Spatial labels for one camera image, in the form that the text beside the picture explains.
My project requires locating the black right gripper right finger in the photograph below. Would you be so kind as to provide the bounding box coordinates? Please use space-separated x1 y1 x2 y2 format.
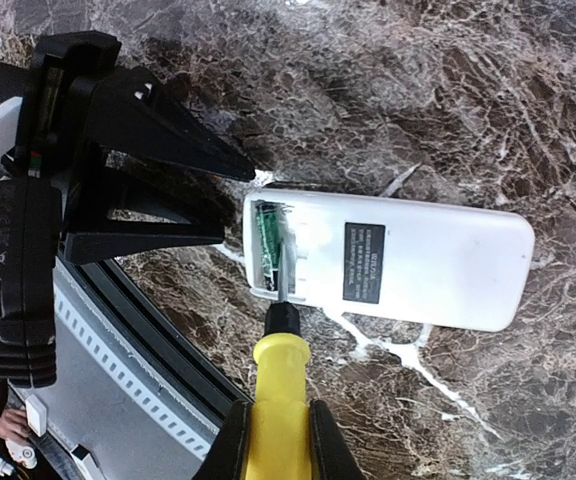
309 400 365 480

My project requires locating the green AA battery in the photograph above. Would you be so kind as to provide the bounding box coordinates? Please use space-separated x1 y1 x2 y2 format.
255 201 288 298

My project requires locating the white slotted cable duct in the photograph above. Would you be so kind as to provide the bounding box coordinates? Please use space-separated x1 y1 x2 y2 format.
52 284 219 461

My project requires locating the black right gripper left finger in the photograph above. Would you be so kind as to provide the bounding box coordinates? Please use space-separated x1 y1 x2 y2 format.
200 400 253 480

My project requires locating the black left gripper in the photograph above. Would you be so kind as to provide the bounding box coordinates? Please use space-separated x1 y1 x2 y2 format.
14 31 255 264

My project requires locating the yellow handled screwdriver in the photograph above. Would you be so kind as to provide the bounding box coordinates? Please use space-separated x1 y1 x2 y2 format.
245 245 312 479

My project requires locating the white remote control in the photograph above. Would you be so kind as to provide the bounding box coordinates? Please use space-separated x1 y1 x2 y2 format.
242 188 535 332

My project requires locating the black front table rail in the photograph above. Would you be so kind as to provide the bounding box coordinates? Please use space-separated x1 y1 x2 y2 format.
66 260 249 427

